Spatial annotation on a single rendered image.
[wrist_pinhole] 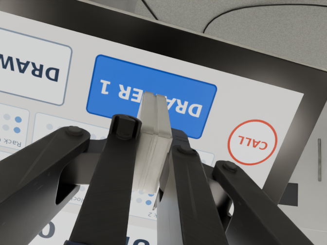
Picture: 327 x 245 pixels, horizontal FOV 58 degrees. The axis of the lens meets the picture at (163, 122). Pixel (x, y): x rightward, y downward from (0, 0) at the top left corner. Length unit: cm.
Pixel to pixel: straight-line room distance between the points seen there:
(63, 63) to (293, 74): 17
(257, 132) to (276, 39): 154
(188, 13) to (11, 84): 145
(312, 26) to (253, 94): 148
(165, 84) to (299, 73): 10
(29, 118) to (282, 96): 20
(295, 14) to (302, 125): 139
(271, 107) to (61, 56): 16
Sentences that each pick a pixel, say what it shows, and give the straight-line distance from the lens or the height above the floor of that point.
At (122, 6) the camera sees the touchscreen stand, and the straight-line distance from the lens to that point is 37.
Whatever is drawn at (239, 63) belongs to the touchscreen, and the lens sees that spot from 23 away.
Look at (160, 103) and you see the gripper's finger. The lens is 17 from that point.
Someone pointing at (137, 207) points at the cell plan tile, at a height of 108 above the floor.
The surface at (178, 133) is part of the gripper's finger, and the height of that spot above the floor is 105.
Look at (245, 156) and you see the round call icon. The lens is 26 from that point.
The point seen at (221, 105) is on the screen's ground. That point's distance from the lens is 23.
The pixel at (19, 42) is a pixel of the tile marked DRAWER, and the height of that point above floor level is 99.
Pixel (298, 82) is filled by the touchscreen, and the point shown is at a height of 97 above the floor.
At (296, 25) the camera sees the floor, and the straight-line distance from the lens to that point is 169.
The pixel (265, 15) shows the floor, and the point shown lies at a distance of 163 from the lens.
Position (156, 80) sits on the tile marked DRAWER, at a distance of 22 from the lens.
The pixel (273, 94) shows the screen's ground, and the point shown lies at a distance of 24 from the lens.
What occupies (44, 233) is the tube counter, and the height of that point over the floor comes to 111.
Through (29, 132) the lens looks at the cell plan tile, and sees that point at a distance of 25.
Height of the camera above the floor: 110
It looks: 21 degrees down
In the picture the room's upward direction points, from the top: 169 degrees counter-clockwise
